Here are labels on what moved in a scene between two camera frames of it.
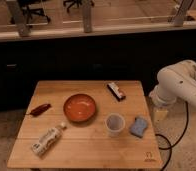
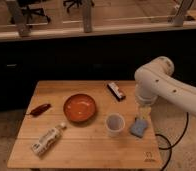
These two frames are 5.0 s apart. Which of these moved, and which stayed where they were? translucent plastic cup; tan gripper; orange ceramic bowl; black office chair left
Moved: tan gripper
Stayed: orange ceramic bowl; translucent plastic cup; black office chair left
